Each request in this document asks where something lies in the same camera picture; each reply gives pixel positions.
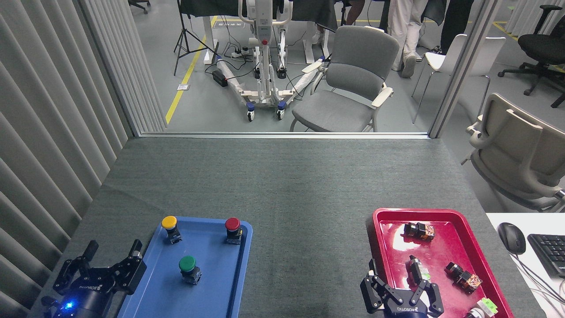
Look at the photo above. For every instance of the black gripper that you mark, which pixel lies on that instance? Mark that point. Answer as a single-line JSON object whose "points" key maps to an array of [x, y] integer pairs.
{"points": [[88, 298], [405, 308]]}

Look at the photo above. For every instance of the green push button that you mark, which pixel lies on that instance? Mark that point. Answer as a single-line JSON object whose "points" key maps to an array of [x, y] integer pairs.
{"points": [[189, 267]]}

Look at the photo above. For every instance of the yellow push button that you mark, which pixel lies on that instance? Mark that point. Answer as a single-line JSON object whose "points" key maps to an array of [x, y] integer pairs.
{"points": [[170, 226]]}

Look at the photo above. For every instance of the red push button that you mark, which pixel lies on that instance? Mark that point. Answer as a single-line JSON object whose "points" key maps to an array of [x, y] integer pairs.
{"points": [[232, 228]]}

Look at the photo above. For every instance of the red plastic tray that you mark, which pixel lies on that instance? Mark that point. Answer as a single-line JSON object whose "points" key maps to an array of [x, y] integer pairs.
{"points": [[446, 251]]}

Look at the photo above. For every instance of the blue plastic tray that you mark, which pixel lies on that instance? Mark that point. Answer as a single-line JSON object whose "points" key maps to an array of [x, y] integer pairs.
{"points": [[220, 274]]}

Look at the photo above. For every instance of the black computer mouse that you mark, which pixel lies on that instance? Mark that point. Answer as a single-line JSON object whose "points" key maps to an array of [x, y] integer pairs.
{"points": [[512, 237]]}

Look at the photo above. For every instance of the white desk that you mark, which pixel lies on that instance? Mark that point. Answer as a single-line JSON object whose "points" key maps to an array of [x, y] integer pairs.
{"points": [[536, 221]]}

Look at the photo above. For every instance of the black keyboard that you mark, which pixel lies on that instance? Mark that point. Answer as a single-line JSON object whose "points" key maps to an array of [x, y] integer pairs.
{"points": [[549, 254]]}

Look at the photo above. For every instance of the grey ribbed partition panel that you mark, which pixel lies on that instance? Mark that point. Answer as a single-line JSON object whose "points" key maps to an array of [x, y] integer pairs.
{"points": [[53, 110]]}

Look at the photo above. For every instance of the beige office chair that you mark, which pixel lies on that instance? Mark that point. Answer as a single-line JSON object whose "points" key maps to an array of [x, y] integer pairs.
{"points": [[516, 150]]}

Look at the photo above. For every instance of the grey upholstered chair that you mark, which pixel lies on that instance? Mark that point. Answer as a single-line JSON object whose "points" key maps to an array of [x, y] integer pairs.
{"points": [[357, 75]]}

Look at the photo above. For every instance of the black power adapter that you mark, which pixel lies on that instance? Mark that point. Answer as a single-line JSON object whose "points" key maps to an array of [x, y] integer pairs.
{"points": [[219, 77]]}

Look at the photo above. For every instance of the white plastic chair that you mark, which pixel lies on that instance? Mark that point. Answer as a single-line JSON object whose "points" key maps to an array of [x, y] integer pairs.
{"points": [[446, 55]]}

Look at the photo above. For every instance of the black tripod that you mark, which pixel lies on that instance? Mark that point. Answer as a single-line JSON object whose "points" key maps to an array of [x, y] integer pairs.
{"points": [[189, 37]]}

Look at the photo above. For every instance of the white power strip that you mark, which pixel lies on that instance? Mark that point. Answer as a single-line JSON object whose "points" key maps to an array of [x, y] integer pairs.
{"points": [[240, 53]]}

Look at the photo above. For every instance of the white stand on wheels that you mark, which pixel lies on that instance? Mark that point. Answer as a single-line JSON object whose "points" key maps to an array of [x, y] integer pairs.
{"points": [[265, 66]]}

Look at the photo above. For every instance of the person in white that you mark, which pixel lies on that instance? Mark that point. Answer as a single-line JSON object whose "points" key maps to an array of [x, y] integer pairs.
{"points": [[406, 26]]}

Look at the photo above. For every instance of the person in black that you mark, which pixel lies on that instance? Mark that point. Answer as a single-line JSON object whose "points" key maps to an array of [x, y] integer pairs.
{"points": [[454, 22]]}

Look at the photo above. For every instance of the black office chair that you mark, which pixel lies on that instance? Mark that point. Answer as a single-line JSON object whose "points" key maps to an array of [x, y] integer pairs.
{"points": [[543, 46]]}

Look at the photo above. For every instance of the silver switch with green block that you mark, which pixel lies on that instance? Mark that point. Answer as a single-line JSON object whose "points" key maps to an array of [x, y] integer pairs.
{"points": [[416, 269]]}

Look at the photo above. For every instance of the black switch with copper block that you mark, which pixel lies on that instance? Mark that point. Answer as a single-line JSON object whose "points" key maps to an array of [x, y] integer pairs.
{"points": [[463, 277]]}

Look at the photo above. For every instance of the black switch with orange block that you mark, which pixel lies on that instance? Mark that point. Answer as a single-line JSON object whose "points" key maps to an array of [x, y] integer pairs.
{"points": [[419, 231]]}

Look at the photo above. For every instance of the white switch with green block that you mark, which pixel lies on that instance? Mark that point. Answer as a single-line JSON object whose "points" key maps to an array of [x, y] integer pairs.
{"points": [[484, 307]]}

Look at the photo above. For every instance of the silver table edge rail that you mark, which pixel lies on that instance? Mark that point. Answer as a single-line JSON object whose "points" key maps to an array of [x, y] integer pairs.
{"points": [[282, 135]]}

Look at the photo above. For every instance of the silver post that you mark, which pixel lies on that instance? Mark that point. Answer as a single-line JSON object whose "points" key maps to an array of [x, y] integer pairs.
{"points": [[463, 66]]}

